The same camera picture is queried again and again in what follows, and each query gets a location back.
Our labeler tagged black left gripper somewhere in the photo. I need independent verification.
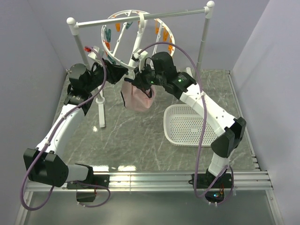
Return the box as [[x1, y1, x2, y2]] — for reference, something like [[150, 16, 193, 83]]
[[85, 58, 128, 93]]

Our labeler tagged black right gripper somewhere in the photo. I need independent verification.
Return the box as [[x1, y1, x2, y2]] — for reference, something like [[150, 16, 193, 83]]
[[132, 61, 166, 92]]

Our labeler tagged pink underwear navy trim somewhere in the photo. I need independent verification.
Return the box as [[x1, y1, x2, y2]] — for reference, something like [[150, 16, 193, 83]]
[[120, 81, 156, 112]]

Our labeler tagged white round clip hanger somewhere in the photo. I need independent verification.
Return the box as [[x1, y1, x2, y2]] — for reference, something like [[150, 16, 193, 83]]
[[100, 9, 175, 70]]

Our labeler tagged white perforated plastic basket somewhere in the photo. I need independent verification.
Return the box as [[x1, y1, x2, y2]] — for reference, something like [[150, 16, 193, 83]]
[[164, 104, 225, 147]]

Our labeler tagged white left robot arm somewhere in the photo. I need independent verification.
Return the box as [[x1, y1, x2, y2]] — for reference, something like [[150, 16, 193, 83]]
[[23, 60, 128, 188]]

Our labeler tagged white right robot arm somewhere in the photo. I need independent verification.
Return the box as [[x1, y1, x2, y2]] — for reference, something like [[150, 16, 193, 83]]
[[121, 50, 246, 188]]

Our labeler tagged teal left front peg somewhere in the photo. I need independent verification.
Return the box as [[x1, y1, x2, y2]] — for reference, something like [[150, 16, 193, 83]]
[[107, 55, 116, 65]]

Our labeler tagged orange left clothes peg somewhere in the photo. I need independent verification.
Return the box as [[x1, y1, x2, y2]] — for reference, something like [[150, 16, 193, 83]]
[[104, 40, 110, 55]]

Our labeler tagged teal left back peg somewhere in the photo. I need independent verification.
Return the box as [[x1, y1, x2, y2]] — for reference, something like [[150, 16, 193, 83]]
[[104, 28, 112, 43]]

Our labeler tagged orange back left peg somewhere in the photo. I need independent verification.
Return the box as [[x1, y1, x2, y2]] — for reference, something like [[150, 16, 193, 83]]
[[115, 23, 120, 32]]

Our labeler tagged teal back clothes peg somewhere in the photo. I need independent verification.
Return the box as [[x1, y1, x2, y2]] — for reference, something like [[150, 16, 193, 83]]
[[126, 22, 132, 30]]

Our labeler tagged orange right middle peg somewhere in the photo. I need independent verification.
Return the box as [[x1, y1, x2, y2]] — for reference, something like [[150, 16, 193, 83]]
[[168, 45, 173, 54]]

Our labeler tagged orange right back peg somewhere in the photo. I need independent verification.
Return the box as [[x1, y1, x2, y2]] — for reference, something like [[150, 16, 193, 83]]
[[155, 20, 160, 35]]

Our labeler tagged orange right upper peg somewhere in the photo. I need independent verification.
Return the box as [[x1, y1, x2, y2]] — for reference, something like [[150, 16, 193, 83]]
[[163, 27, 169, 42]]

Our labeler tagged white clothes rack stand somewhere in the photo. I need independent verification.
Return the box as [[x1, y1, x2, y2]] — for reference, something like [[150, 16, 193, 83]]
[[65, 10, 206, 117]]

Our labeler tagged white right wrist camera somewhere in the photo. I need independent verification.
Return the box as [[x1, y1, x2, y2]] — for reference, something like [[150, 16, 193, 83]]
[[132, 49, 148, 72]]

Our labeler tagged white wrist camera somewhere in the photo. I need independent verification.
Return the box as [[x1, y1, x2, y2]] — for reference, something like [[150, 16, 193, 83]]
[[132, 49, 148, 72], [84, 46, 105, 63]]

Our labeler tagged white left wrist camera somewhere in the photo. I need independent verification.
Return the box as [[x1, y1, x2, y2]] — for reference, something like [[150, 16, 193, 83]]
[[84, 46, 105, 63]]

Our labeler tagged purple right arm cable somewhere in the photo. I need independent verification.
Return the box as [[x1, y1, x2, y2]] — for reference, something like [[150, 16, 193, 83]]
[[140, 42, 234, 206]]

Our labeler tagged aluminium mounting rail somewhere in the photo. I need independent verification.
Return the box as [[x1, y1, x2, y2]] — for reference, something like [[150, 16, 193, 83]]
[[25, 170, 274, 192]]

